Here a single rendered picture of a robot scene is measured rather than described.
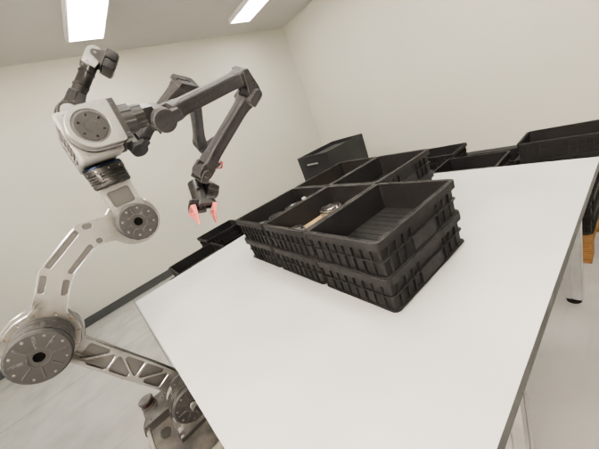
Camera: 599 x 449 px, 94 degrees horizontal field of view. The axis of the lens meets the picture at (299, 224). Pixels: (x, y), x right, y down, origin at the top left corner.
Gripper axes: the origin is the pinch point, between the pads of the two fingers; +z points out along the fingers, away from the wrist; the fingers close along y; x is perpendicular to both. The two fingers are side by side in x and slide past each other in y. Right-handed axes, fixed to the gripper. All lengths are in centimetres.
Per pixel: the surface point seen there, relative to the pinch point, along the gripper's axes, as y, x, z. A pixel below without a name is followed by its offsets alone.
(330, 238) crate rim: 20, -37, 34
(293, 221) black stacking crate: 34.8, -3.8, 8.8
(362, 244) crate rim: 20, -46, 42
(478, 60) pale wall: 337, -44, -132
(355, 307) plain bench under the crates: 25, -26, 54
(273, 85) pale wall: 230, 143, -339
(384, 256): 24, -47, 47
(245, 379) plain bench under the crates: -8, -12, 58
